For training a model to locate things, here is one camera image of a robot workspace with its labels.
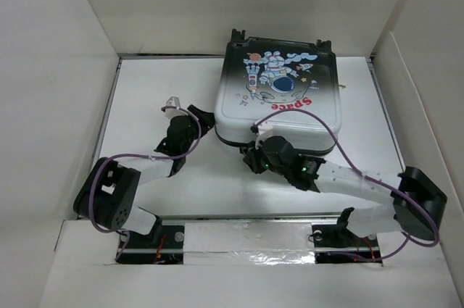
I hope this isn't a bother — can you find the black white space suitcase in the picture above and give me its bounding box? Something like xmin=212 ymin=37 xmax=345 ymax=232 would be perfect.
xmin=214 ymin=29 xmax=341 ymax=156

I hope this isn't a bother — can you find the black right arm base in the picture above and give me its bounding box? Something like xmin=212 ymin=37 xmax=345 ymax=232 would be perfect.
xmin=307 ymin=224 xmax=382 ymax=265

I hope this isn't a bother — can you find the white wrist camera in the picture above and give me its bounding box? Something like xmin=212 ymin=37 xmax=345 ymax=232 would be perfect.
xmin=162 ymin=96 xmax=183 ymax=119
xmin=251 ymin=120 xmax=273 ymax=149

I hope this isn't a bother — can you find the aluminium mounting rail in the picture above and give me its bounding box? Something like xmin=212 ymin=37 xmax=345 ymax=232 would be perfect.
xmin=117 ymin=243 xmax=370 ymax=257

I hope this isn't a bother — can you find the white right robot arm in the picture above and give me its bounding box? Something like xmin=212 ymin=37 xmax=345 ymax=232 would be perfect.
xmin=240 ymin=136 xmax=447 ymax=245

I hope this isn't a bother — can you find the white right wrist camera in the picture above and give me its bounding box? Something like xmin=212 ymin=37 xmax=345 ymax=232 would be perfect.
xmin=251 ymin=120 xmax=273 ymax=149

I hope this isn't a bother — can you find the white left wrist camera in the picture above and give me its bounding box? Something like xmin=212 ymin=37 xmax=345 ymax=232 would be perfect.
xmin=162 ymin=96 xmax=183 ymax=119

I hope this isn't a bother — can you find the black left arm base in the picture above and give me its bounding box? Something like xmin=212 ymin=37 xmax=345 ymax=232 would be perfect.
xmin=116 ymin=225 xmax=185 ymax=265

